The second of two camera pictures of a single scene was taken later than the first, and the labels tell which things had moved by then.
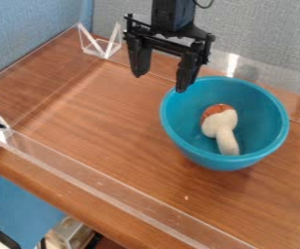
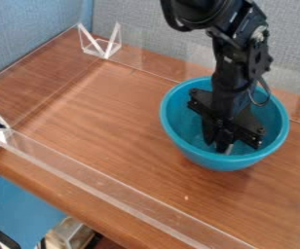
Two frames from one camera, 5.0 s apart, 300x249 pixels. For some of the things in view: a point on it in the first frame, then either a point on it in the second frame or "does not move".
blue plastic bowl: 225,121 does not move
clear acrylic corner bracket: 101,47 does not move
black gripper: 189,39 → 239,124
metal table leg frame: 69,234 does not move
